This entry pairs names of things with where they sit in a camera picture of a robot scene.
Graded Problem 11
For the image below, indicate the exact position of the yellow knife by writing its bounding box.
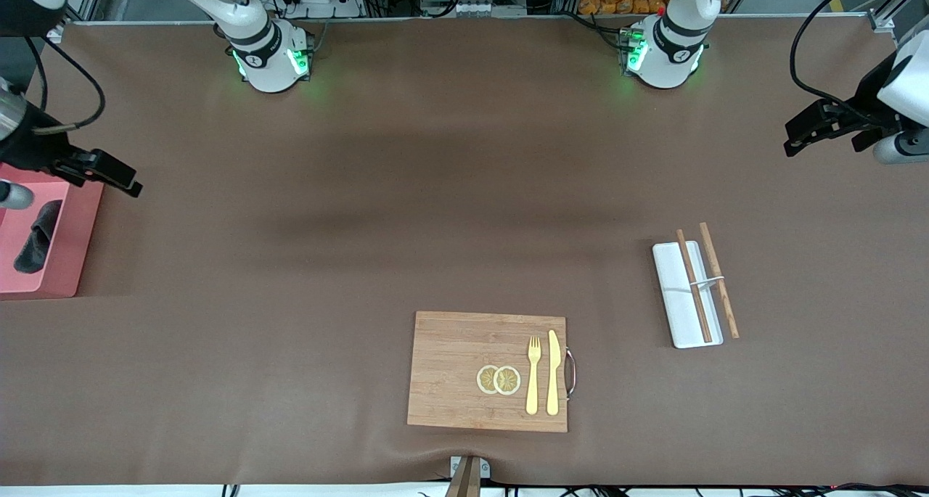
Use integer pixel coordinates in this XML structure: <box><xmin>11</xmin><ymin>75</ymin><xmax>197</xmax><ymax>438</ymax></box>
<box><xmin>546</xmin><ymin>329</ymin><xmax>561</xmax><ymax>416</ymax></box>

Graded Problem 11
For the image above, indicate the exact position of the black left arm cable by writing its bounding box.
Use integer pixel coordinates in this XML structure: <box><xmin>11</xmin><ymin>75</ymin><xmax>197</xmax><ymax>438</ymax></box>
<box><xmin>789</xmin><ymin>0</ymin><xmax>890</xmax><ymax>115</ymax></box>

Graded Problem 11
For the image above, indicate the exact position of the brown wooden chopstick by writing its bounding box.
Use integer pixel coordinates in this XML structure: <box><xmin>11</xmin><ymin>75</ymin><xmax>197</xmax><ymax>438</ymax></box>
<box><xmin>699</xmin><ymin>222</ymin><xmax>740</xmax><ymax>340</ymax></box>
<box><xmin>676</xmin><ymin>229</ymin><xmax>713</xmax><ymax>343</ymax></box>

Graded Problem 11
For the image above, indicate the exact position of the white rectangular tray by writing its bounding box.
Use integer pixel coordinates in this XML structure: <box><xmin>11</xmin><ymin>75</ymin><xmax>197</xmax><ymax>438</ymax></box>
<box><xmin>652</xmin><ymin>240</ymin><xmax>724</xmax><ymax>350</ymax></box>

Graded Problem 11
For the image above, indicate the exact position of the yellow fork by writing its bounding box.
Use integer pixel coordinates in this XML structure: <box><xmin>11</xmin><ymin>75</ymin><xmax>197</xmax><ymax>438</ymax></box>
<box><xmin>525</xmin><ymin>336</ymin><xmax>542</xmax><ymax>416</ymax></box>

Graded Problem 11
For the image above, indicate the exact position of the pink plastic bin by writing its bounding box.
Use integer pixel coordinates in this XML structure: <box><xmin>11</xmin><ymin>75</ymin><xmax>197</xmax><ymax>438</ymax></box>
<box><xmin>0</xmin><ymin>165</ymin><xmax>105</xmax><ymax>300</ymax></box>

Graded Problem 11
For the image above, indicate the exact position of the wooden cutting board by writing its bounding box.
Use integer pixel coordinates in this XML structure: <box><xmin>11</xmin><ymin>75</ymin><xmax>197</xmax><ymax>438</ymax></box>
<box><xmin>407</xmin><ymin>311</ymin><xmax>569</xmax><ymax>433</ymax></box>

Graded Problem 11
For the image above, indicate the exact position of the dark grey cloth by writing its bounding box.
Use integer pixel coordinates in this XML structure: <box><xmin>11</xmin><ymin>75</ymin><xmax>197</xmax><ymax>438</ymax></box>
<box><xmin>13</xmin><ymin>200</ymin><xmax>63</xmax><ymax>274</ymax></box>

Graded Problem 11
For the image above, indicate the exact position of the metal table clamp bracket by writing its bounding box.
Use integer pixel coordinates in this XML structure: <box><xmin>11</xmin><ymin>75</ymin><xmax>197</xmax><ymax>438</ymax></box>
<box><xmin>445</xmin><ymin>456</ymin><xmax>491</xmax><ymax>497</ymax></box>

